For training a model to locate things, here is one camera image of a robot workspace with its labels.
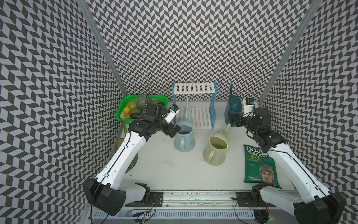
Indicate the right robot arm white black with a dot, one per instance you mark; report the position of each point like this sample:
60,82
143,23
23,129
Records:
311,202

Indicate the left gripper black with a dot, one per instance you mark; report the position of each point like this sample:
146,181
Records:
168,130

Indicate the green plastic basket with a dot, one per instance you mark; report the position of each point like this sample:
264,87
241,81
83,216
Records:
126,117

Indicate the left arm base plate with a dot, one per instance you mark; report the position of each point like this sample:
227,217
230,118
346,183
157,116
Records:
152,197

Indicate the dark teal watering can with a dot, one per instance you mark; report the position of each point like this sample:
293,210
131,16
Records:
234,104

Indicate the yellow lemon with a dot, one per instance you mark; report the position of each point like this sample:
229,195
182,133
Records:
127,110

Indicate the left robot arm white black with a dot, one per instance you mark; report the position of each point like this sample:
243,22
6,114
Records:
111,176

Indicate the green netted melon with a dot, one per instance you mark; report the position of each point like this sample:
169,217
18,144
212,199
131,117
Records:
142,100

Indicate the cream watering can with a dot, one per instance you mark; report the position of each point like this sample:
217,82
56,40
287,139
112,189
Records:
215,151

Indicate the aluminium front rail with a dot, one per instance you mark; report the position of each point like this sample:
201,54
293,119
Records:
195,196

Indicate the olive green watering can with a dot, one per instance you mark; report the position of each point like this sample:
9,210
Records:
128,157

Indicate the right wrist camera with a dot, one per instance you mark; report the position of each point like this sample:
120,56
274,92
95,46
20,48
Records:
248,105

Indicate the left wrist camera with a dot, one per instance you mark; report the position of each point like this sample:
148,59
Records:
173,111

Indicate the green crisps bag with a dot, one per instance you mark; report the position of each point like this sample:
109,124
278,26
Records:
259,167

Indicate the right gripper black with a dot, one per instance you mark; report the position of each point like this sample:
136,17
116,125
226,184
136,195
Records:
239,116

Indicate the purple eggplant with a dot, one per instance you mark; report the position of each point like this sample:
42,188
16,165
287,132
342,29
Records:
136,115

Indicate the light blue watering can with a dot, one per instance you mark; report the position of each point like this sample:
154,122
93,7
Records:
184,139

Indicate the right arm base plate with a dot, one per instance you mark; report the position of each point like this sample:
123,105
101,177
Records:
251,200

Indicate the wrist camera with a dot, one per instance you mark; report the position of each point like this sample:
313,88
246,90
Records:
248,105
173,111

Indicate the blue white slatted shelf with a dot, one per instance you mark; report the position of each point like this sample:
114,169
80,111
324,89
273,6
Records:
201,114

